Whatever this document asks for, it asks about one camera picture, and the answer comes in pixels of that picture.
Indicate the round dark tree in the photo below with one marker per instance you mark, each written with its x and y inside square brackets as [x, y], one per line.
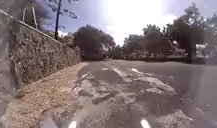
[92, 41]

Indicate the grey asphalt road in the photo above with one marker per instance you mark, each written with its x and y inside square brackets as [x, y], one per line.
[156, 96]

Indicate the dark pole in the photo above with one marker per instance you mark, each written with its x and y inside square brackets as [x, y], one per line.
[57, 23]

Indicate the robot's own part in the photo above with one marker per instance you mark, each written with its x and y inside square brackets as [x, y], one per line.
[145, 123]
[72, 124]

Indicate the row of dark trees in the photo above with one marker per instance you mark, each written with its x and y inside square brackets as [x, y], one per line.
[186, 33]

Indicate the pale forked pole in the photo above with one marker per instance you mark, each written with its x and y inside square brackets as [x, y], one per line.
[34, 15]

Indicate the grey stone wall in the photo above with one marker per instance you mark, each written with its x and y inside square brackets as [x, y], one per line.
[36, 56]

